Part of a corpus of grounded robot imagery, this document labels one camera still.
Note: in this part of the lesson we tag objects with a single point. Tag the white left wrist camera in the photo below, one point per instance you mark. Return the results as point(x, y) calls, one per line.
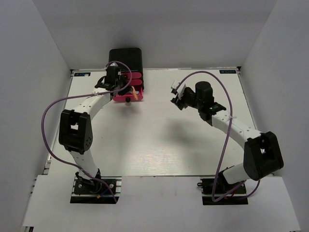
point(112, 64)

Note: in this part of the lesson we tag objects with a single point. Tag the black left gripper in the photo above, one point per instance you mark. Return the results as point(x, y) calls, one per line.
point(127, 89)

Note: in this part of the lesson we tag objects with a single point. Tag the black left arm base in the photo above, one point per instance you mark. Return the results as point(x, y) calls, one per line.
point(90, 194)

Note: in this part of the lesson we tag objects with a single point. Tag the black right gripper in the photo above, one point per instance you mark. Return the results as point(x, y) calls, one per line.
point(180, 102)

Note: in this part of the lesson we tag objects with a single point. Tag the orange highlighter pen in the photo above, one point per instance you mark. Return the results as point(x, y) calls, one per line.
point(135, 93)

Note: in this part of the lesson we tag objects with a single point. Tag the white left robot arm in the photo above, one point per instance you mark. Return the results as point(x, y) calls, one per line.
point(75, 132)

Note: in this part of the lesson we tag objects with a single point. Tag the pink bottom drawer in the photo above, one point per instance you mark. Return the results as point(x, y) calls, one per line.
point(127, 98)

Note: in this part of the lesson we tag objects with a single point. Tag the blue left corner label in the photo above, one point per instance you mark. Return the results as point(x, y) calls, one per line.
point(82, 74)

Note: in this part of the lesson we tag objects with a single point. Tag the pink drawer with black knob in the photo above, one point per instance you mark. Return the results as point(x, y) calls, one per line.
point(133, 75)

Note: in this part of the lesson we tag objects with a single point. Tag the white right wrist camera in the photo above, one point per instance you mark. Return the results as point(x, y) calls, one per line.
point(176, 88)

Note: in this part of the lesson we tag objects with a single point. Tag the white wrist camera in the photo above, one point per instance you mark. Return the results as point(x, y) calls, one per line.
point(176, 88)
point(112, 64)

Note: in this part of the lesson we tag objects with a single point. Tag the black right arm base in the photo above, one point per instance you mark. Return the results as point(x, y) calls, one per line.
point(237, 197)

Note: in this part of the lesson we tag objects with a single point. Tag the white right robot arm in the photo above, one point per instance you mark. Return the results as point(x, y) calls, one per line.
point(262, 154)

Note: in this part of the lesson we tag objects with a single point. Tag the black drawer cabinet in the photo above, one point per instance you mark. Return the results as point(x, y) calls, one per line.
point(132, 57)

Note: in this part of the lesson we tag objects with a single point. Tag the blue table corner label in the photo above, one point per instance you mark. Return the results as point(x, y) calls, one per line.
point(227, 71)

